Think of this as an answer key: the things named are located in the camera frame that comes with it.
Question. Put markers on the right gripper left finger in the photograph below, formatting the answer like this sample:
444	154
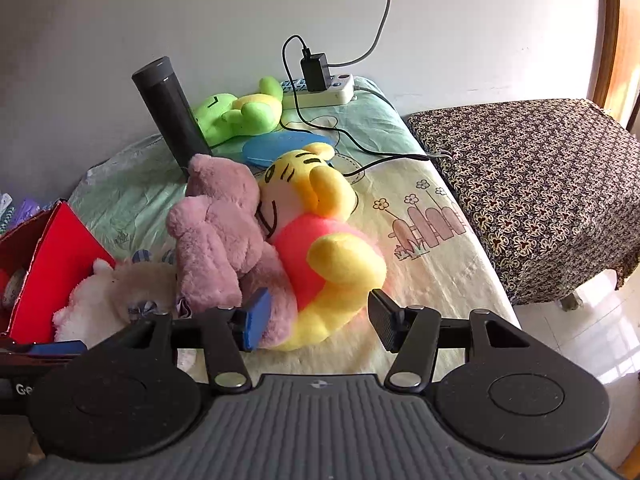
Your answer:
228	333

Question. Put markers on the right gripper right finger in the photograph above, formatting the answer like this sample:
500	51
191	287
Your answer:
412	334

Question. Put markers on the pink plush bear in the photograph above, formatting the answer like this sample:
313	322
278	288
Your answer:
222	256

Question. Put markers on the white plush rabbit plaid ears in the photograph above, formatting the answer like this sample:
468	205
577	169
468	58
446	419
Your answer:
115	295

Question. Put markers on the yellow tiger plush toy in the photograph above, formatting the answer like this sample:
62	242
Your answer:
304	207

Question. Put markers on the cartoon print bed sheet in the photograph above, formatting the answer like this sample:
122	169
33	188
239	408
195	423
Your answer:
433	256

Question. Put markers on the blue oval case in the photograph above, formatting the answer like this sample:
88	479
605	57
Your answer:
261	151

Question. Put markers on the red cardboard box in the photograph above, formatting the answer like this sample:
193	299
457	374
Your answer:
57	252

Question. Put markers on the brown patterned covered stool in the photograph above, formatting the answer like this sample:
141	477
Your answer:
550	188

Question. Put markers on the green frog plush toy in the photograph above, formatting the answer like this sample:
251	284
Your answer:
223	116

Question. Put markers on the black cylindrical flask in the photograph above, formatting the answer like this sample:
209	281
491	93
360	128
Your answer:
162	94

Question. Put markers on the purple tissue pack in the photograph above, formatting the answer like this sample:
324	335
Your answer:
25	211

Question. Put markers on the white power strip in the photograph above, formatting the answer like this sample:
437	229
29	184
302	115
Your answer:
340	92

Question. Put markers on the black plug adapter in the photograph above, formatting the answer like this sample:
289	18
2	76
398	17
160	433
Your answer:
315	70

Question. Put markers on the wooden door frame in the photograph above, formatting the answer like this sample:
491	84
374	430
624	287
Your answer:
614	83

